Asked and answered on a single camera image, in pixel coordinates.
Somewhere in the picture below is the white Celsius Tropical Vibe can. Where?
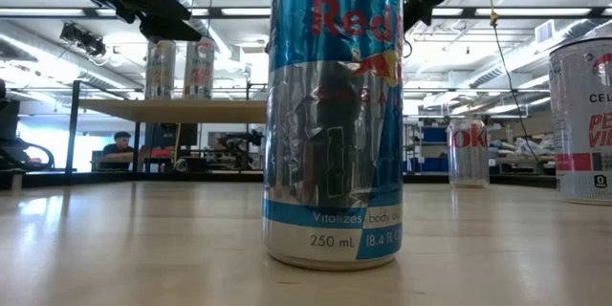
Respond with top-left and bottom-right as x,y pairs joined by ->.
144,40 -> 177,101

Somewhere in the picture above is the white Celsius Peach Vibe can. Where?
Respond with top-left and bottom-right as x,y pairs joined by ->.
183,37 -> 216,101
548,37 -> 612,207

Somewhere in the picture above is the dented blue Red Bull can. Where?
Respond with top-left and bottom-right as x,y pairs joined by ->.
261,0 -> 404,272

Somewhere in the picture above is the silver Diet Coke can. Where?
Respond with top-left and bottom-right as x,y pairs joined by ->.
447,119 -> 491,189

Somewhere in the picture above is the black ceiling-mounted device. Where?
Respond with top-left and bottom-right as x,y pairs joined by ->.
59,22 -> 107,58

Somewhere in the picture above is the person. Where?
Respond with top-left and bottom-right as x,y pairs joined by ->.
98,130 -> 136,172

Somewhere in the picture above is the black equipment box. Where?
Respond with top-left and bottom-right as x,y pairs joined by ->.
0,98 -> 21,141

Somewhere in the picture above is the black curved tube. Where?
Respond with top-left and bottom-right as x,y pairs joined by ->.
0,137 -> 56,173

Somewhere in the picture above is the blue storage bin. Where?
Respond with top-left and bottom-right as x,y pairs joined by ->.
405,155 -> 450,174
420,126 -> 449,144

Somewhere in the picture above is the black overhead light beam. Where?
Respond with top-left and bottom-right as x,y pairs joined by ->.
0,6 -> 612,21

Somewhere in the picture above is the white air vent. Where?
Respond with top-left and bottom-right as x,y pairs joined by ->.
535,19 -> 556,45

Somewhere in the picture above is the wooden workbench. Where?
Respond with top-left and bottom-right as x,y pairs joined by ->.
487,152 -> 558,176

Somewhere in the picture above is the white bag pile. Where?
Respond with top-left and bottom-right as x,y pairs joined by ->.
492,133 -> 556,157

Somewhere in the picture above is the black aluminium table frame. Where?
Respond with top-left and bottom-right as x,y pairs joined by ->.
0,167 -> 558,191

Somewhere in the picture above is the yellow hanging cable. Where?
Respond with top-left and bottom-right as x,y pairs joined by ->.
485,0 -> 544,168

